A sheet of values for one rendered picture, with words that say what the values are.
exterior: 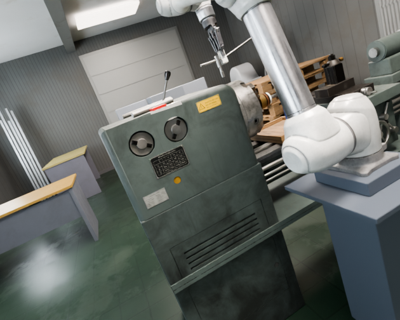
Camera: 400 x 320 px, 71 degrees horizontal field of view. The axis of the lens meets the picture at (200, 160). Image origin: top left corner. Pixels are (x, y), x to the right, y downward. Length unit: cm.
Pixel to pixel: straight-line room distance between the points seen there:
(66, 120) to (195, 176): 636
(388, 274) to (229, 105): 89
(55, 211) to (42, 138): 408
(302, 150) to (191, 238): 62
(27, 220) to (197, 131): 277
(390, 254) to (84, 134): 683
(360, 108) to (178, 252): 89
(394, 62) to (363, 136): 120
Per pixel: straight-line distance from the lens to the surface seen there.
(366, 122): 111
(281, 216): 150
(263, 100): 158
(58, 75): 747
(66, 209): 356
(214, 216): 127
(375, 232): 119
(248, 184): 131
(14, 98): 757
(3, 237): 375
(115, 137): 110
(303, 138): 95
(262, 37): 101
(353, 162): 116
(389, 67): 222
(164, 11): 153
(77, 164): 564
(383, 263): 127
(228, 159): 123
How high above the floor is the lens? 130
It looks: 15 degrees down
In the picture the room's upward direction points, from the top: 21 degrees counter-clockwise
